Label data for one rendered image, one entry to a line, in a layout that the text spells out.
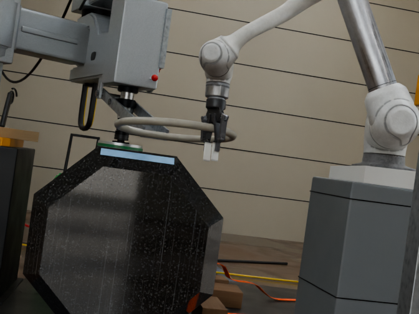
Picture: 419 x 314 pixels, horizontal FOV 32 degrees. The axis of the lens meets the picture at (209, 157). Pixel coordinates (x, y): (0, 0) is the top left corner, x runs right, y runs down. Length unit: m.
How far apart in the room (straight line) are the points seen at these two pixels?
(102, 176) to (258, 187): 5.77
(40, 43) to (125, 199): 1.26
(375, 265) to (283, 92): 6.23
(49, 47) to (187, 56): 4.64
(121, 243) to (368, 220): 1.00
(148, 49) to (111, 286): 1.15
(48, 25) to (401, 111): 2.10
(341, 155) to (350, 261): 6.41
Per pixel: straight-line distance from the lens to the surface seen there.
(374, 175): 2.55
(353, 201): 2.52
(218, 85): 2.70
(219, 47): 2.53
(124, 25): 3.42
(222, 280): 4.52
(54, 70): 8.30
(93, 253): 2.95
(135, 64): 3.42
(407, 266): 1.79
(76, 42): 3.99
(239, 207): 8.55
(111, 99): 3.53
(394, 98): 2.52
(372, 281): 2.58
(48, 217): 2.94
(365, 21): 2.58
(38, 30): 3.90
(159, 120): 2.66
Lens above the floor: 0.80
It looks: level
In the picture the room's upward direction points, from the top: 8 degrees clockwise
